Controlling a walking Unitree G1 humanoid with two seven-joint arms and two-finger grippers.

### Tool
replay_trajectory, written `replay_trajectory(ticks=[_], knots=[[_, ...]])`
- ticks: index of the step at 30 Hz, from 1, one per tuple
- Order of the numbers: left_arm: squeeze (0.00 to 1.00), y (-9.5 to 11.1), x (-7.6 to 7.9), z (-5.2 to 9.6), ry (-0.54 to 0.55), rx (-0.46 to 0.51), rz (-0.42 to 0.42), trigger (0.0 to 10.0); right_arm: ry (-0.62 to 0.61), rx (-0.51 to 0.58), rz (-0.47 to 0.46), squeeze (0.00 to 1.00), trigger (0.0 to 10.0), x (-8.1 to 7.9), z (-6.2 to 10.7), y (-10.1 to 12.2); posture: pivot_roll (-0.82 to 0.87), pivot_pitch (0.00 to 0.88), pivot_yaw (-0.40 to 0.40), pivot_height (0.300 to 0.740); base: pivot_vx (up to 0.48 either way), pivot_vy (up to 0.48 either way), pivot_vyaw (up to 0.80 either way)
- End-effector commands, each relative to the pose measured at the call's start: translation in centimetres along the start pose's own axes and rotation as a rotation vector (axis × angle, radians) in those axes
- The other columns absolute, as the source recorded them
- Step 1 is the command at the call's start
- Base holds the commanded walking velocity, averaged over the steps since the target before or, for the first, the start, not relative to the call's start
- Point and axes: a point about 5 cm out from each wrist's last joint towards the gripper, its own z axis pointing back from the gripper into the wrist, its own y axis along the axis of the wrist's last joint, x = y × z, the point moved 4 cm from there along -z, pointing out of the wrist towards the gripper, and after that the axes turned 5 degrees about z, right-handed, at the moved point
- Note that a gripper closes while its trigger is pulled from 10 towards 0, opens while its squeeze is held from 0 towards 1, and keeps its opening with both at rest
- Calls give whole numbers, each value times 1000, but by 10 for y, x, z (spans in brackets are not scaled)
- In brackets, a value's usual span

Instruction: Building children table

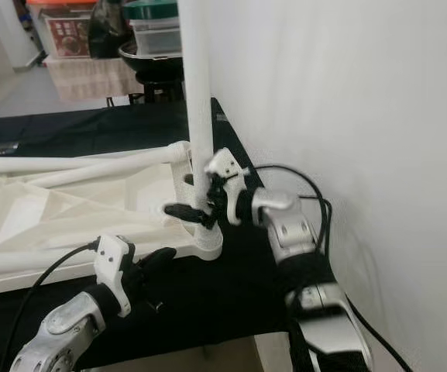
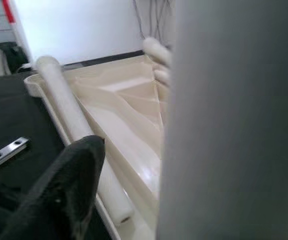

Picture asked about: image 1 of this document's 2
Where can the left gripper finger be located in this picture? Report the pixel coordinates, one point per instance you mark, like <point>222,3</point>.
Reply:
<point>147,262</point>
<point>163,265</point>

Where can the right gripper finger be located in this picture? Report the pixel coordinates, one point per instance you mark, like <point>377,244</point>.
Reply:
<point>186,212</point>

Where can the black tablecloth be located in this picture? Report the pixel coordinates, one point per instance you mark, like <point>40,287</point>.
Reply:
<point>223,310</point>

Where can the white plastic table top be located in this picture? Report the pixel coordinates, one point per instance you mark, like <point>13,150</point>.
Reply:
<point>68,217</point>

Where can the clear container green lid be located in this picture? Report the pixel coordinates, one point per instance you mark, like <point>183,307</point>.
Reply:
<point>153,39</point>

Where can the clear tape patch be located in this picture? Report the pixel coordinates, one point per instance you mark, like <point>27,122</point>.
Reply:
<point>2,148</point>

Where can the black plastic bag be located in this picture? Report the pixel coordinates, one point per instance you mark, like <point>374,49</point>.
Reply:
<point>107,31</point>

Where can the red print box orange lid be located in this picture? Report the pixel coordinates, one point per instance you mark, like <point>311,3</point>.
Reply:
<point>68,35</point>

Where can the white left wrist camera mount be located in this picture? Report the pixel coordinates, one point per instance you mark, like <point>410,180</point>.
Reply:
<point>113,260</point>

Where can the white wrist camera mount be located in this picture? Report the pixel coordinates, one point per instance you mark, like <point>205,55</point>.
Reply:
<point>225,163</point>
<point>113,260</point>

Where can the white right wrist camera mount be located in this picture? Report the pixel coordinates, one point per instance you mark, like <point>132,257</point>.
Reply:
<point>225,163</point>

